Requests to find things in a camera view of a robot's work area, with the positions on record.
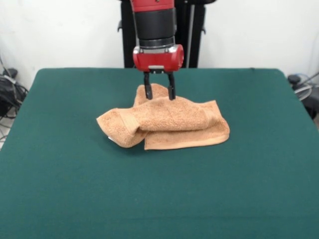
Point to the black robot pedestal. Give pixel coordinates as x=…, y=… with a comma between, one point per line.
x=194, y=37

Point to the dark green table cloth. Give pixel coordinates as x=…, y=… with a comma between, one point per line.
x=74, y=174

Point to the tan terry towel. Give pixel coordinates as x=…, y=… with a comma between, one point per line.
x=174, y=119

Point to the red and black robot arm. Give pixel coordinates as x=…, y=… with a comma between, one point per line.
x=155, y=25

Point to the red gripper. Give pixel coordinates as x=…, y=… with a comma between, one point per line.
x=157, y=61

